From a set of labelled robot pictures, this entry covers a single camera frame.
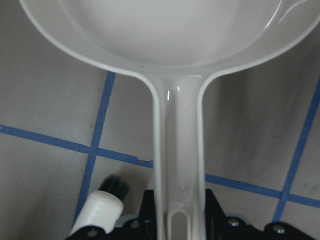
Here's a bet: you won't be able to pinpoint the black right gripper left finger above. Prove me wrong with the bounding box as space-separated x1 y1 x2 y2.
129 189 160 240

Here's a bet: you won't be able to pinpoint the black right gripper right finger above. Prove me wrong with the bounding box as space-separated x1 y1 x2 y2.
204 189 247 240

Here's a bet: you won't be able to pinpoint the white plastic dustpan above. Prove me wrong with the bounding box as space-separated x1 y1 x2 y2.
21 0 320 240

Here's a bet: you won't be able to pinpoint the white hand brush black bristles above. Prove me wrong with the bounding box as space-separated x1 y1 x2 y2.
69 174 130 236

